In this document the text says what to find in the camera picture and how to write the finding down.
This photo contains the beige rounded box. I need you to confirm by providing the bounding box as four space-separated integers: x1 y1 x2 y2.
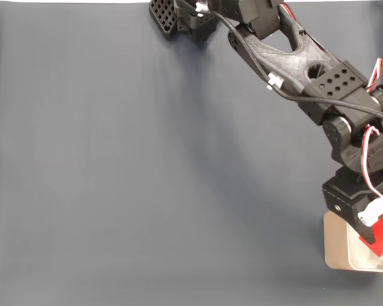
323 212 383 273

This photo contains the blue-grey table mat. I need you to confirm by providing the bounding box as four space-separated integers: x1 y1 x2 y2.
0 1 383 306

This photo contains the black camera cable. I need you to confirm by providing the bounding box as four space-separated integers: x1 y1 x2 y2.
196 4 383 125

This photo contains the red white black servo wire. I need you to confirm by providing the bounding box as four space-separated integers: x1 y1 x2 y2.
361 126 383 198
366 57 383 94

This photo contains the white crumpled tissue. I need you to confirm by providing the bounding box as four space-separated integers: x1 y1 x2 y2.
349 242 383 271

